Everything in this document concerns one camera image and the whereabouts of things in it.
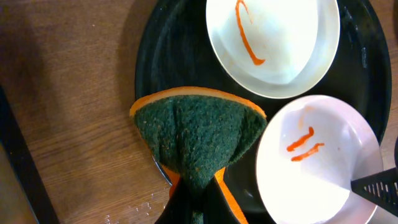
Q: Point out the round black tray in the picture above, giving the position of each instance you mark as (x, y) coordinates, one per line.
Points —
(175, 51)

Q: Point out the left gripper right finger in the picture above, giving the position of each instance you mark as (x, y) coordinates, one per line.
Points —
(215, 207)

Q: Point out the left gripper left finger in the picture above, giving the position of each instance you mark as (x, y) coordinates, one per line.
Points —
(179, 208)

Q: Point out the black rectangular tray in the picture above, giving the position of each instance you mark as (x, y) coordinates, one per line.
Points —
(24, 198)

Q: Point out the orange green sponge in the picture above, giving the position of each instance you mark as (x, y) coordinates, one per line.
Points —
(196, 133)

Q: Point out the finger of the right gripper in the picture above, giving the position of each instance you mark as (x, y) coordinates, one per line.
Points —
(380, 188)

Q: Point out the white plate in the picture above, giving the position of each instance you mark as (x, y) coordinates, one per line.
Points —
(276, 48)
(309, 154)

